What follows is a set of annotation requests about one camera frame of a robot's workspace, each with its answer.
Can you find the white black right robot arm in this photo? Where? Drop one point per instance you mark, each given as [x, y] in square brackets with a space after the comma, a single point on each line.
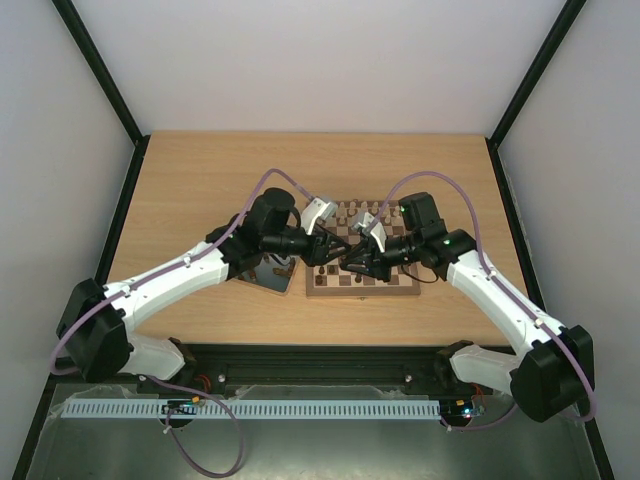
[456, 257]

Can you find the light blue slotted cable duct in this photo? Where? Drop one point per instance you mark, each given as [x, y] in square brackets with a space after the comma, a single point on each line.
[422, 410]

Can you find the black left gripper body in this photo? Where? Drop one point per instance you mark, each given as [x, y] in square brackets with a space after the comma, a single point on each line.
[313, 254]

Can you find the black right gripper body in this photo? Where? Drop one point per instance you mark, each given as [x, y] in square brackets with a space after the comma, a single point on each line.
[373, 258]

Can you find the wooden chess board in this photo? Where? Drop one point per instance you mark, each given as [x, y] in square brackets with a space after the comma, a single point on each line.
[331, 280]

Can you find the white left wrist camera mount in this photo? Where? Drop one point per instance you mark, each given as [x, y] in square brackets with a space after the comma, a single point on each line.
[319, 208]

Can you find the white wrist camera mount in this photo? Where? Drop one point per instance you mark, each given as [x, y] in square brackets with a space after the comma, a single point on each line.
[369, 226]
[319, 208]

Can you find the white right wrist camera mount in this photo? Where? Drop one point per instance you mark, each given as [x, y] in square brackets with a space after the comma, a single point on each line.
[369, 226]

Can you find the metal tin tray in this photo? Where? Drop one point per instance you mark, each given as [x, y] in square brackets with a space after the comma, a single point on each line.
[263, 278]

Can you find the black aluminium frame rail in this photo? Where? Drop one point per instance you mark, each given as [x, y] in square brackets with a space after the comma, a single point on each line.
[320, 367]

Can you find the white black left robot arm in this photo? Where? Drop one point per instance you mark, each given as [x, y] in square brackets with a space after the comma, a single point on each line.
[99, 323]

